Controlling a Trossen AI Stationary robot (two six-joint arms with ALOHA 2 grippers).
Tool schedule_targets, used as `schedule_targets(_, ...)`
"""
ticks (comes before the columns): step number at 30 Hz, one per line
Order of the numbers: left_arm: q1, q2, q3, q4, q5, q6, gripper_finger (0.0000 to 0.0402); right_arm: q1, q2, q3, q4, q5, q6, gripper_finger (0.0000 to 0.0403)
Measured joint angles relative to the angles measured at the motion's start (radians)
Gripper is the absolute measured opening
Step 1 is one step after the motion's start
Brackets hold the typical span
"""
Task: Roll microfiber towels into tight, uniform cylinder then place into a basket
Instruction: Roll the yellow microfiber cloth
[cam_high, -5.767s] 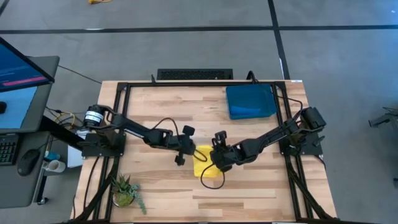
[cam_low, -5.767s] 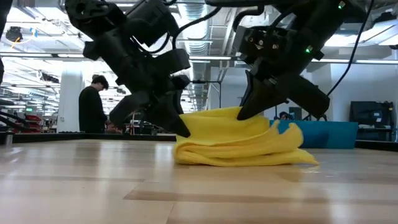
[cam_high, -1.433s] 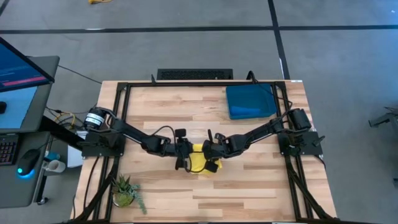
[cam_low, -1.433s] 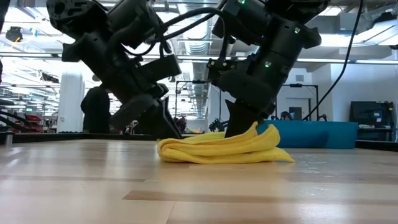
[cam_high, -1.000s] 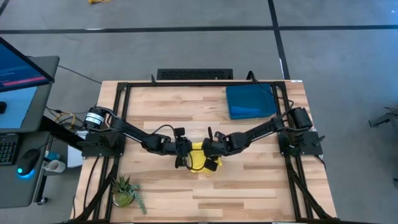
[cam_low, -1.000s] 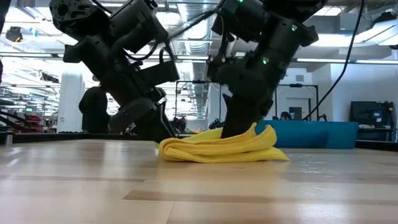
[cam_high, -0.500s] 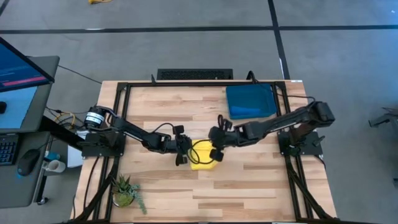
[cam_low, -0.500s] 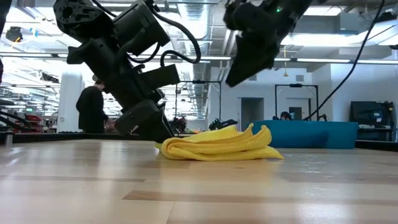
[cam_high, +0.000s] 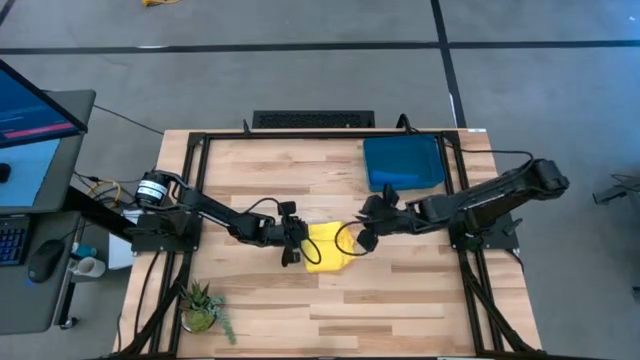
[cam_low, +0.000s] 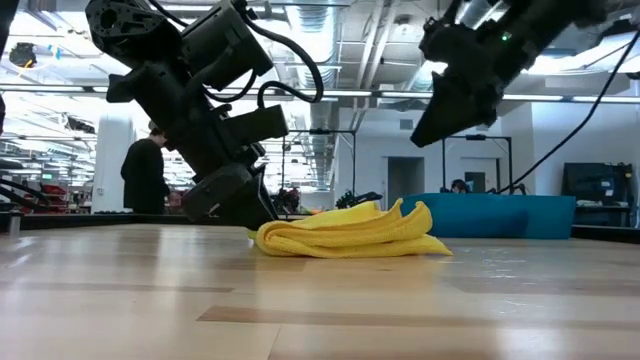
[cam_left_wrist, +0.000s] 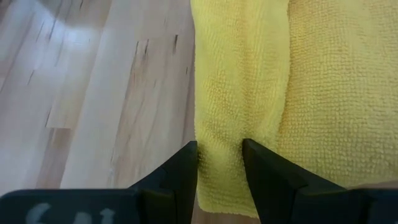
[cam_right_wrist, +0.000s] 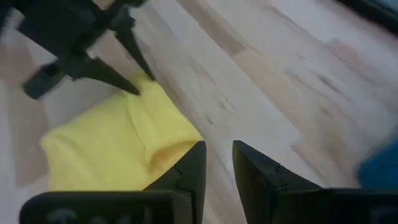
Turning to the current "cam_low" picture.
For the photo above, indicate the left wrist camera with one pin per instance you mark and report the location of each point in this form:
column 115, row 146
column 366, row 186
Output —
column 225, row 45

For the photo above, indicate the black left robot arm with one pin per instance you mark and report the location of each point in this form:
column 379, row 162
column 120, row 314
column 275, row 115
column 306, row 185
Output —
column 130, row 30

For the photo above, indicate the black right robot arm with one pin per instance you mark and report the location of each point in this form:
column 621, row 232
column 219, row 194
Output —
column 555, row 20

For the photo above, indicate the red toolbox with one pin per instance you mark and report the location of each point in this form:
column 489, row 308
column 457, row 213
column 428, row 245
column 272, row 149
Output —
column 52, row 196

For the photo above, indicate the silver metal cylinder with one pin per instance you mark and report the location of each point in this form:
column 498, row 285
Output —
column 14, row 224

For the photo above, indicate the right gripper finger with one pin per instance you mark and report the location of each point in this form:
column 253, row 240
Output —
column 450, row 115

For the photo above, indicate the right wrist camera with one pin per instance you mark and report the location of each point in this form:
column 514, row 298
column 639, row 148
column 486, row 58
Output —
column 450, row 45

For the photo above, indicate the yellow microfiber towel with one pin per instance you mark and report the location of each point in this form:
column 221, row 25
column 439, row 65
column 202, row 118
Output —
column 350, row 232

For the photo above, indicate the person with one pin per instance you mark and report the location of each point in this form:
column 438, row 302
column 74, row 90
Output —
column 459, row 186
column 145, row 175

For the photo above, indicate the teal plastic basket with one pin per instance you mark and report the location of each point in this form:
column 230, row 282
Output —
column 500, row 216

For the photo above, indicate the black metal gantry frame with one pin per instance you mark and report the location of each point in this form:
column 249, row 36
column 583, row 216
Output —
column 475, row 136

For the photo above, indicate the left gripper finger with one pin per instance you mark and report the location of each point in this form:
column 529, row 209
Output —
column 255, row 205

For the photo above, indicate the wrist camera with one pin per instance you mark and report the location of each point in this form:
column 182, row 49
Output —
column 450, row 45
column 225, row 45

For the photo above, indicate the small background robot arm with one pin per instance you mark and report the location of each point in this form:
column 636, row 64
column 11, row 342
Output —
column 357, row 199

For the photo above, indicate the black ceiling lamp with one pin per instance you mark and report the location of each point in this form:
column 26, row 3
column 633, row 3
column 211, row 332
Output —
column 22, row 55

